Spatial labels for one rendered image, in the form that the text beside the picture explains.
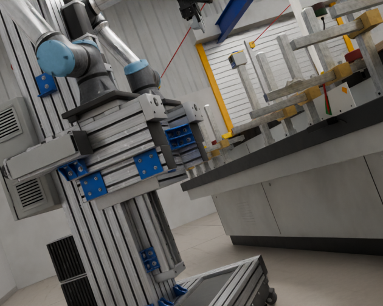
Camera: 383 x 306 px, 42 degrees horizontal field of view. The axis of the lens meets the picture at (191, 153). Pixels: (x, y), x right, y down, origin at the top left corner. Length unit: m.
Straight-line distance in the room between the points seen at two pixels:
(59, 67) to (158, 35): 8.82
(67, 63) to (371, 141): 1.11
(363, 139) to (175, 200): 8.02
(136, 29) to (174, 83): 1.33
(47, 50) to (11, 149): 0.57
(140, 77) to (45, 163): 0.72
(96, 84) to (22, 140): 0.47
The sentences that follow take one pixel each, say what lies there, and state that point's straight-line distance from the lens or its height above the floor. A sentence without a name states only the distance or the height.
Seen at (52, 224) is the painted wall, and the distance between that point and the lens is 9.73.
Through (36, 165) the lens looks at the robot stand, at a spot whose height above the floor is 0.89.
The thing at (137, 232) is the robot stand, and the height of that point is 0.54.
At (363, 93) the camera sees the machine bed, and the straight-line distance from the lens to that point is 2.26.
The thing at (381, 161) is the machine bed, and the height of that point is 0.46.
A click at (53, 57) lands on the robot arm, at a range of 1.75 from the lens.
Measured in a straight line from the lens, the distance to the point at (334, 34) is 1.72.
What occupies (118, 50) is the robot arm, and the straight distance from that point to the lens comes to 2.51.
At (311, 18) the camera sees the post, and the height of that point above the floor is 1.08.
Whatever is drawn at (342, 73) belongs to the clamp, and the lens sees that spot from 1.95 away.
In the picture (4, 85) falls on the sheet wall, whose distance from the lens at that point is 10.19.
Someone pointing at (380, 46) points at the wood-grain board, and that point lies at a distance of 2.06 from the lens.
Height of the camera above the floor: 0.64
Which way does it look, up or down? 4 degrees up
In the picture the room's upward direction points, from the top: 21 degrees counter-clockwise
